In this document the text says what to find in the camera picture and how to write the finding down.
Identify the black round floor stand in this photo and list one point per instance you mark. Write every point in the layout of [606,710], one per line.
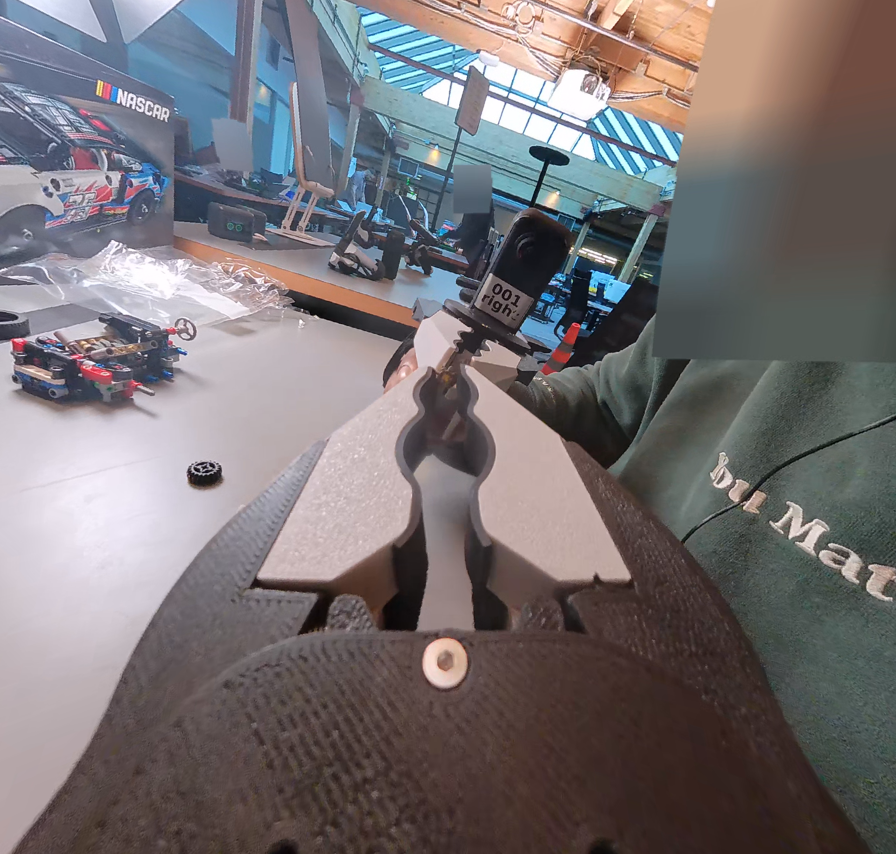
[549,156]

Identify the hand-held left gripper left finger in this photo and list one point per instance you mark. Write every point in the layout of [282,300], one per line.
[343,511]

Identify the black device green rings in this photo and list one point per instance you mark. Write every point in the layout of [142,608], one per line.
[236,222]

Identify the clear plastic wrapper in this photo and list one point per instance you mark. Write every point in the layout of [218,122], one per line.
[140,280]

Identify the white ceiling projector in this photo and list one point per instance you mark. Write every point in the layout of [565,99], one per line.
[579,91]

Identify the wooden tablet stand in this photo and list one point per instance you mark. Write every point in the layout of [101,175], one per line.
[311,112]

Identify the small black lego gear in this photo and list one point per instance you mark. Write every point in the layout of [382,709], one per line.
[204,474]

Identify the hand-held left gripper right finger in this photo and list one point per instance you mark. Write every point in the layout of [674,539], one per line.
[546,511]

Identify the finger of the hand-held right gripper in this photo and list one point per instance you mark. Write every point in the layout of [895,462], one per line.
[432,347]
[500,371]

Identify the person's right hand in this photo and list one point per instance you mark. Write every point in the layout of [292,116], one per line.
[400,377]

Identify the person's right forearm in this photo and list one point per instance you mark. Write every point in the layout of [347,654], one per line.
[595,399]

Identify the lego set box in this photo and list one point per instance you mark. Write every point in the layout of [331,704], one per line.
[84,168]

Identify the sign on pole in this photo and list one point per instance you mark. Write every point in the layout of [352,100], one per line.
[472,98]

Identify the yellow lego axle with gear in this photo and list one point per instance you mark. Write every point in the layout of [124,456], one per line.
[448,375]

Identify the wooden edged table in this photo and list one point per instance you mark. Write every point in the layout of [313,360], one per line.
[315,273]

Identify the lego car chassis assembly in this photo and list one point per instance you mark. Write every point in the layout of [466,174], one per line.
[91,361]

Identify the black rubber lego tire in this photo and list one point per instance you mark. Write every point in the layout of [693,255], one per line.
[12,326]

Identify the orange traffic cone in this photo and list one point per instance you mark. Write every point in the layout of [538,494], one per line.
[560,354]

